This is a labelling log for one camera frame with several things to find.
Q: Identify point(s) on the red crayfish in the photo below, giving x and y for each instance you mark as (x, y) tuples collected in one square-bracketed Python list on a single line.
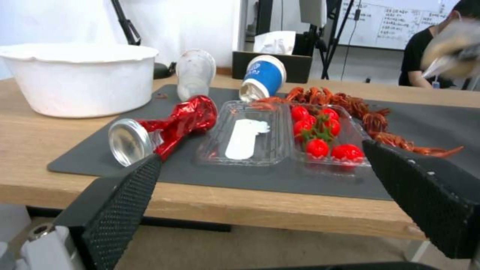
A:
[(393, 140), (297, 94), (350, 102), (318, 94), (270, 100), (437, 151), (375, 119)]

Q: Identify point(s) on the white tissue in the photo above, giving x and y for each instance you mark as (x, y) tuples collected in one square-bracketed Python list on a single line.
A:
[(275, 42)]

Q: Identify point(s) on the clear plastic takeout box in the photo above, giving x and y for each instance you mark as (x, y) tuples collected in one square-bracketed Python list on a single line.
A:
[(273, 135)]

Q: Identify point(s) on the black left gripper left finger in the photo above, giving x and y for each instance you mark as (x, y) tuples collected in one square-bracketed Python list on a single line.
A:
[(112, 208)]

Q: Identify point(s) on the crushed red drink can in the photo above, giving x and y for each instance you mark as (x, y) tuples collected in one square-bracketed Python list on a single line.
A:
[(187, 119)]

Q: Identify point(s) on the clear plastic cup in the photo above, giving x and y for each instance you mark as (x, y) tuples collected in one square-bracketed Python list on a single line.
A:
[(195, 73)]

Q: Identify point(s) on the black stand base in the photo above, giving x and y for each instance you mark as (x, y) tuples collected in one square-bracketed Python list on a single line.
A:
[(162, 70)]

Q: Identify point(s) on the whiteboard with writing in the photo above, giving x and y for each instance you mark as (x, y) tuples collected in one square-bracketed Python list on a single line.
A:
[(382, 25)]

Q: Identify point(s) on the black tripod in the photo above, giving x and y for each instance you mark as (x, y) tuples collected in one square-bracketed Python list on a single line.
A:
[(333, 42)]

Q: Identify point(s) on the large white paper bowl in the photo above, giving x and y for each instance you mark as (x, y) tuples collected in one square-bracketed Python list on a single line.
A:
[(82, 81)]

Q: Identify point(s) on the black tissue box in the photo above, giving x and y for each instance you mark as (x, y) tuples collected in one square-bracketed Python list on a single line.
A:
[(255, 60)]

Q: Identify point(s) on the white sticker label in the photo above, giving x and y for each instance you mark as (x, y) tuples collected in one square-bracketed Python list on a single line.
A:
[(243, 140)]

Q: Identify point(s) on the person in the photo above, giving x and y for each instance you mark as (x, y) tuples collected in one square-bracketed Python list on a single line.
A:
[(414, 56)]

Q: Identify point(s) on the red cherry tomato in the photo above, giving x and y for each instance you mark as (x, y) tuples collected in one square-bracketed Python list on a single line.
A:
[(302, 128), (300, 113), (317, 146), (330, 113), (333, 127), (347, 153)]

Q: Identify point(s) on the blue and white paper cup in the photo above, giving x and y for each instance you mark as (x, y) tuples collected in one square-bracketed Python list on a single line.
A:
[(264, 74)]

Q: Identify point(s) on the dark grey table mat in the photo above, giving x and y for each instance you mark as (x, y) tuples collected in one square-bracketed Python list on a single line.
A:
[(420, 123)]

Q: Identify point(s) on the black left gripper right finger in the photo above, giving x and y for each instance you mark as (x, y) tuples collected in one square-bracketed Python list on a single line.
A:
[(423, 194)]

